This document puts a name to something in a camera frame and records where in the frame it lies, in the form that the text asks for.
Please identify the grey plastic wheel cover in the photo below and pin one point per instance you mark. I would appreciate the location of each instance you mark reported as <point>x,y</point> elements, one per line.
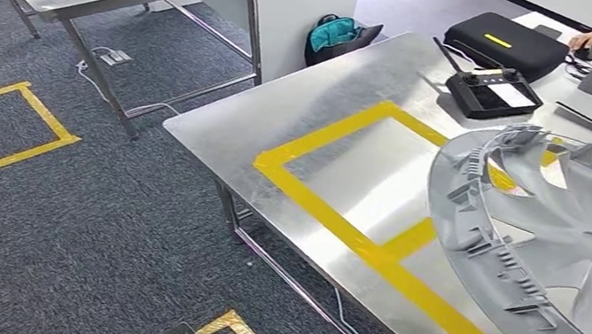
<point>554,260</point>

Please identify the yellow workbench tape outline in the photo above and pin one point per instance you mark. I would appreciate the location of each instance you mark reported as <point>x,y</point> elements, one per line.
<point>324,212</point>

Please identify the steel workbench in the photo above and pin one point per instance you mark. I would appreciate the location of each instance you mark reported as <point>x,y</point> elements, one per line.
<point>310,114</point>

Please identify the black remote controller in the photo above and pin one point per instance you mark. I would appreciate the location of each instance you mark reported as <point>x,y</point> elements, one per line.
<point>491,98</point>

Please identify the black computer mouse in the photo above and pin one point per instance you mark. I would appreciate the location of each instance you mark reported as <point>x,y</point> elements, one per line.
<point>586,53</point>

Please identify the person's hand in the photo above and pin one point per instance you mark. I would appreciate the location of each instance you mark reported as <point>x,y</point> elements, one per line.
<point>586,39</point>

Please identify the black zip case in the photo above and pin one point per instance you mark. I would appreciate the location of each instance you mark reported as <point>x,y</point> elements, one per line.
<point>505,44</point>

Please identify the black phone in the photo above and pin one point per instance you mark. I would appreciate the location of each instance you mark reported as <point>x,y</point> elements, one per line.
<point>547,31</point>

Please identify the teal and black backpack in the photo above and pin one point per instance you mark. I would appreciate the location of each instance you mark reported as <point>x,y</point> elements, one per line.
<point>334,35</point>

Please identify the white desk partition panel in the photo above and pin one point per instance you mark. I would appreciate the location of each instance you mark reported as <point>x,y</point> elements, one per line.
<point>308,13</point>

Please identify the grey floor socket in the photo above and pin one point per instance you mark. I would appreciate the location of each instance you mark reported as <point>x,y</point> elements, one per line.
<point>116,58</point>

